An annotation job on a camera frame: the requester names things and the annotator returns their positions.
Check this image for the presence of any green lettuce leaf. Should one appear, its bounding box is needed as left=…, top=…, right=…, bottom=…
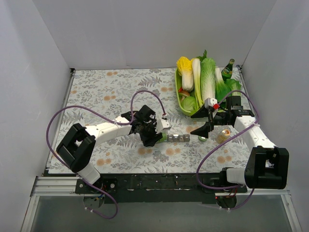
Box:
left=225, top=79, right=241, bottom=93

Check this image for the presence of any green vegetable tray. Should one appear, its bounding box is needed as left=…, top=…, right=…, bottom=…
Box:
left=174, top=69, right=203, bottom=116

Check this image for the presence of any grey weekly pill organizer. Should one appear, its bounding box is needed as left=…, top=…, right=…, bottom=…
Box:
left=167, top=134, right=190, bottom=143

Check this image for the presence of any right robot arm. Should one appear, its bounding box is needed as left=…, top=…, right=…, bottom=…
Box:
left=191, top=93, right=289, bottom=192

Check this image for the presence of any round green cabbage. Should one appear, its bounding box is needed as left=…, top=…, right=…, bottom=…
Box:
left=181, top=96, right=198, bottom=112

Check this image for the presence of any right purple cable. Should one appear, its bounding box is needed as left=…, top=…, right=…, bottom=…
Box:
left=196, top=89, right=260, bottom=210

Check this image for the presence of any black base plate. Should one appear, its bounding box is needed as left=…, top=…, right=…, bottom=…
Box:
left=74, top=173, right=249, bottom=203

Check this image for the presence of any white green leek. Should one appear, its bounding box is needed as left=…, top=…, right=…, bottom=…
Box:
left=191, top=58, right=204, bottom=107

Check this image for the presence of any green glass bottle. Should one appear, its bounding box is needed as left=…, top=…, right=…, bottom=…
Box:
left=221, top=58, right=235, bottom=81

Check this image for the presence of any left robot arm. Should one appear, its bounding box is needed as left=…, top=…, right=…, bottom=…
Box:
left=56, top=105, right=171, bottom=193

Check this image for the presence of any large green napa cabbage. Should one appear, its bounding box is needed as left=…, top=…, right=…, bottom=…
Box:
left=200, top=58, right=216, bottom=101

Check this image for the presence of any brown onion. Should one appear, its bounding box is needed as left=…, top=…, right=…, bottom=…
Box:
left=179, top=90, right=190, bottom=98

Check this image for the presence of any floral table mat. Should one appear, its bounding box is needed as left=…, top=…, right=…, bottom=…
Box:
left=53, top=68, right=251, bottom=174

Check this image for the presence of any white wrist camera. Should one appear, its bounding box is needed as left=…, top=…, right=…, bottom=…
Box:
left=204, top=98, right=220, bottom=110
left=155, top=118, right=171, bottom=133

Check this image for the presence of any small clear pill bottle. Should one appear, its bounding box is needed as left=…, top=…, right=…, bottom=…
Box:
left=216, top=129, right=231, bottom=144

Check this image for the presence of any bok choy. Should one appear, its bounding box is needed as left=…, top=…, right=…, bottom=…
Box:
left=215, top=67, right=231, bottom=102

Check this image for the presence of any green pill bottle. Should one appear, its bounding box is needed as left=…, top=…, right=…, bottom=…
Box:
left=158, top=133, right=167, bottom=143

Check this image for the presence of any aluminium rail frame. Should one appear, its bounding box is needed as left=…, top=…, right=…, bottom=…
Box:
left=20, top=65, right=302, bottom=232

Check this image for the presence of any green bottle cap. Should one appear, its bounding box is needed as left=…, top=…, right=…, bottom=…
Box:
left=198, top=136, right=207, bottom=142

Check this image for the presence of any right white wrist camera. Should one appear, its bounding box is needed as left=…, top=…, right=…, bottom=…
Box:
left=204, top=98, right=220, bottom=110

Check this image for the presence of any yellow napa cabbage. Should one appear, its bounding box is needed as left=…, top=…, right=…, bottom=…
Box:
left=176, top=57, right=194, bottom=92

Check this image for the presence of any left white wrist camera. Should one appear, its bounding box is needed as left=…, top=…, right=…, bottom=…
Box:
left=155, top=118, right=171, bottom=133

